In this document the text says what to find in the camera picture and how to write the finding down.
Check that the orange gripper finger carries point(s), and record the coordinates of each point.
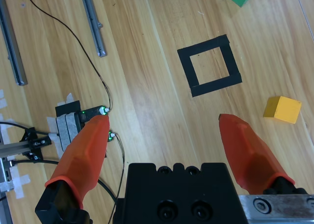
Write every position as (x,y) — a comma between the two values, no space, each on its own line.
(83,155)
(247,150)

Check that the yellow wooden block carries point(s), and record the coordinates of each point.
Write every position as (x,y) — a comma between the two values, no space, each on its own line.
(284,109)

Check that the taped black electronics box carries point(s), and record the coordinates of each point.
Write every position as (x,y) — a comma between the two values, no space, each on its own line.
(65,130)

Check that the small black LED module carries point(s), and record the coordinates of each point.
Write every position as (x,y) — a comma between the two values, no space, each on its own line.
(111,136)

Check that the black module with green LEDs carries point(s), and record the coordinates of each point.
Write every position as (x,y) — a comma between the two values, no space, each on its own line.
(90,112)

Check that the black tape patch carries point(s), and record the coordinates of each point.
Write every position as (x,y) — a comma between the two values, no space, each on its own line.
(68,107)

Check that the silver aluminium extrusion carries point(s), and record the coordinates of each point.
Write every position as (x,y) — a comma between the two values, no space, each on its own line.
(12,148)

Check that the white masking tape cross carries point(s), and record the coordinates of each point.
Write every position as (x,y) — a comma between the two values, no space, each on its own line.
(18,186)

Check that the black tape square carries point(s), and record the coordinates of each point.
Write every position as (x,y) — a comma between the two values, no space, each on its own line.
(186,66)

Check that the black metal bracket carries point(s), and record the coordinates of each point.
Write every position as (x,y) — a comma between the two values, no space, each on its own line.
(33,143)

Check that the grey aluminium rail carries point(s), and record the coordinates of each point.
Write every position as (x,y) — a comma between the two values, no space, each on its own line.
(12,52)
(94,25)

